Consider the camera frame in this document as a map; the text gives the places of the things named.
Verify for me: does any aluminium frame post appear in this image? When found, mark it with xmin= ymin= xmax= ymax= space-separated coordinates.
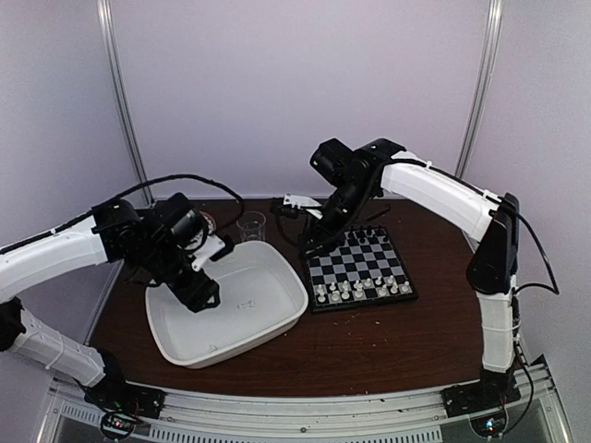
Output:
xmin=454 ymin=0 xmax=504 ymax=178
xmin=96 ymin=0 xmax=148 ymax=183

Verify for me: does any clear drinking glass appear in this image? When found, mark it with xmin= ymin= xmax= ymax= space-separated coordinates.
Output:
xmin=236 ymin=210 xmax=267 ymax=242

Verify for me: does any white rectangular tray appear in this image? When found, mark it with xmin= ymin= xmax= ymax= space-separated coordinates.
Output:
xmin=145 ymin=241 xmax=308 ymax=369

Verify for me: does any white chess piece pair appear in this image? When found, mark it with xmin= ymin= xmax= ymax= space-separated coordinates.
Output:
xmin=237 ymin=300 xmax=255 ymax=309

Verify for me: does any front aluminium rail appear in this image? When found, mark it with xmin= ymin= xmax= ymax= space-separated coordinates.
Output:
xmin=36 ymin=359 xmax=569 ymax=443

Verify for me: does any patterned ceramic plate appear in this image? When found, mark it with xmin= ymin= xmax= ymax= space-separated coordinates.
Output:
xmin=200 ymin=211 xmax=216 ymax=233

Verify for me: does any black and white chessboard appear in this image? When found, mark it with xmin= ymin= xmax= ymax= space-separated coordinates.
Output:
xmin=306 ymin=227 xmax=418 ymax=314

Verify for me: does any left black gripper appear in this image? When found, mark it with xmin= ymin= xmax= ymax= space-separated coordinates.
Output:
xmin=140 ymin=240 xmax=221 ymax=314

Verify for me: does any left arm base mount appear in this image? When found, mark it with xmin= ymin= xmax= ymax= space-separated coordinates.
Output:
xmin=83 ymin=383 xmax=166 ymax=419

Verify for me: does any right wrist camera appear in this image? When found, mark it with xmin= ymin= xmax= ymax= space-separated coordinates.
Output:
xmin=270 ymin=194 xmax=323 ymax=220

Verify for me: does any left aluminium frame post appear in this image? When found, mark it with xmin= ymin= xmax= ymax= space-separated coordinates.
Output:
xmin=96 ymin=0 xmax=148 ymax=183

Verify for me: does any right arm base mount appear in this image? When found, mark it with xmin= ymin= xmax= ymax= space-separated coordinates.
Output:
xmin=440 ymin=380 xmax=522 ymax=418

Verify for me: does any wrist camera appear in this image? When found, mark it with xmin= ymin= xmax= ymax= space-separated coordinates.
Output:
xmin=270 ymin=194 xmax=323 ymax=220
xmin=190 ymin=235 xmax=235 ymax=272

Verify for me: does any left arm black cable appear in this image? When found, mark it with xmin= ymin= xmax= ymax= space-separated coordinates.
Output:
xmin=45 ymin=173 xmax=246 ymax=236

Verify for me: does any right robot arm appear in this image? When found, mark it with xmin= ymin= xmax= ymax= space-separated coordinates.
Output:
xmin=300 ymin=138 xmax=519 ymax=408

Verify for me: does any right aluminium frame post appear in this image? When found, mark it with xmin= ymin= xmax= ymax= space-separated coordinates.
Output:
xmin=454 ymin=0 xmax=504 ymax=178

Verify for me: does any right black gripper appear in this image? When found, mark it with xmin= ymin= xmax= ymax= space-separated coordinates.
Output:
xmin=297 ymin=179 xmax=375 ymax=262

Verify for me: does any black chess pieces row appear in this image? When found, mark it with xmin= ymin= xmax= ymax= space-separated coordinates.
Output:
xmin=345 ymin=226 xmax=389 ymax=246

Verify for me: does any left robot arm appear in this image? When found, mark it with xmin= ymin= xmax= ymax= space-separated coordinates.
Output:
xmin=1 ymin=194 xmax=224 ymax=410

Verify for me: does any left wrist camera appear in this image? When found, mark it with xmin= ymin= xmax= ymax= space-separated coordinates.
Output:
xmin=190 ymin=235 xmax=235 ymax=272

